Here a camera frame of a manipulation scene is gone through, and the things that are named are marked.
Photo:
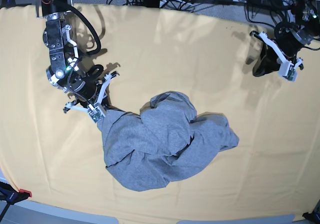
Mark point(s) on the black clamp right corner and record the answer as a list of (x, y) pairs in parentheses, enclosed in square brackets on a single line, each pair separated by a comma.
[(313, 217)]

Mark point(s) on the yellow table cloth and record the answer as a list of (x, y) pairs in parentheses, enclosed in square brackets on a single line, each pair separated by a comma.
[(58, 157)]

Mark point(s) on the blue red table clamp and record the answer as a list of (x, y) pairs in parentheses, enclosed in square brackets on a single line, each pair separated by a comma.
[(11, 196)]

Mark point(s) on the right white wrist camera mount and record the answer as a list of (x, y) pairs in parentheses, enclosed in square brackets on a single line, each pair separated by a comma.
[(98, 110)]

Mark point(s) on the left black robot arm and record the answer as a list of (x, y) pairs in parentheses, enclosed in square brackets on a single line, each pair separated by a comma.
[(297, 29)]

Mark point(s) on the grey t-shirt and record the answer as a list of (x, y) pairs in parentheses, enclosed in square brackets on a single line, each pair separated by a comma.
[(166, 142)]

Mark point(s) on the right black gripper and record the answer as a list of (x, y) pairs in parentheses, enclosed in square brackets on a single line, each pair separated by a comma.
[(85, 88)]

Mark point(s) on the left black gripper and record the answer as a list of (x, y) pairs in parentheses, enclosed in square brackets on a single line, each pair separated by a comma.
[(267, 62)]

